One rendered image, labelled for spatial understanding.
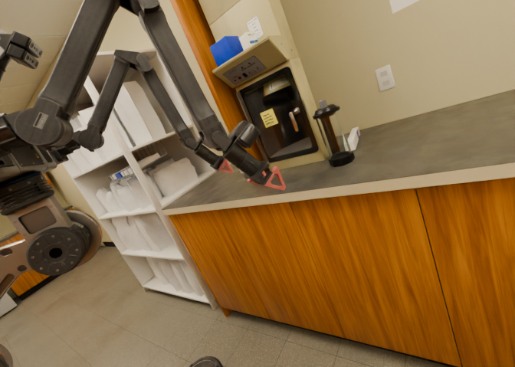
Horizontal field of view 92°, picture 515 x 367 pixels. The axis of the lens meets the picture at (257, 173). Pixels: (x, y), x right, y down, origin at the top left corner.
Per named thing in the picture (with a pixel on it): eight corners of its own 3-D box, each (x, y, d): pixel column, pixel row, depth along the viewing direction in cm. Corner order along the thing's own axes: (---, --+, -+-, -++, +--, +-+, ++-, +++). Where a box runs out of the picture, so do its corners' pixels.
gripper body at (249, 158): (257, 163, 83) (241, 150, 80) (271, 165, 73) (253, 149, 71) (247, 179, 82) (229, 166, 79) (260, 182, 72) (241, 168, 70)
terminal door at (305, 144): (267, 163, 134) (237, 91, 124) (319, 151, 115) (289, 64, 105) (267, 164, 133) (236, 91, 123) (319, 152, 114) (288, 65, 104)
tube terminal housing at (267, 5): (289, 154, 154) (238, 26, 135) (339, 142, 134) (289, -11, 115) (270, 172, 136) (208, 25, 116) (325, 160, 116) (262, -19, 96)
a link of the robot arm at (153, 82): (133, 65, 110) (132, 56, 100) (145, 60, 111) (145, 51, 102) (185, 150, 121) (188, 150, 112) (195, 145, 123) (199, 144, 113)
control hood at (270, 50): (234, 88, 124) (226, 68, 121) (290, 59, 104) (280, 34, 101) (220, 92, 115) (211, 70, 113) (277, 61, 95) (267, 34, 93)
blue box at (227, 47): (231, 65, 119) (222, 46, 116) (246, 55, 112) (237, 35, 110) (217, 67, 111) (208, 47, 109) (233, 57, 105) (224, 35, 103)
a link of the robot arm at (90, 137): (118, 48, 107) (116, 38, 98) (151, 64, 112) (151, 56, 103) (80, 145, 104) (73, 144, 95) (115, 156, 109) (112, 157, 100)
